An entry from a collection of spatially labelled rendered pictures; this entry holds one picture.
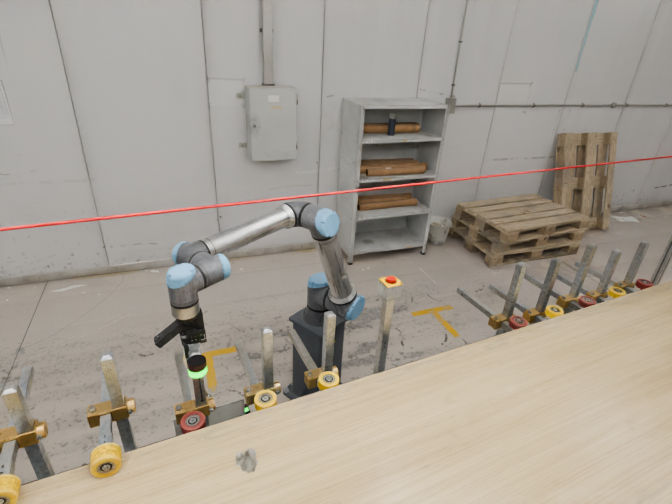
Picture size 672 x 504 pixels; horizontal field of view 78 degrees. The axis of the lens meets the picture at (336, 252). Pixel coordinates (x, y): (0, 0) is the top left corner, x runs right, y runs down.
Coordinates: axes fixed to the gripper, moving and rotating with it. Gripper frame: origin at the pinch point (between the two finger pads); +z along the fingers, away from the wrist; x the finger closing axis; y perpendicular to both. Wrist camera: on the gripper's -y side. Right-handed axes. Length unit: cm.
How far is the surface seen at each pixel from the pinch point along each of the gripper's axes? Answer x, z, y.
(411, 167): 199, 7, 236
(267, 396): -17.5, 10.9, 24.0
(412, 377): -29, 12, 79
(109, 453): -27.0, 3.2, -25.4
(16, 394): -9.2, -11.3, -46.2
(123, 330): 169, 101, -33
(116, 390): -9.3, -3.1, -22.2
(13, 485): -26, 5, -49
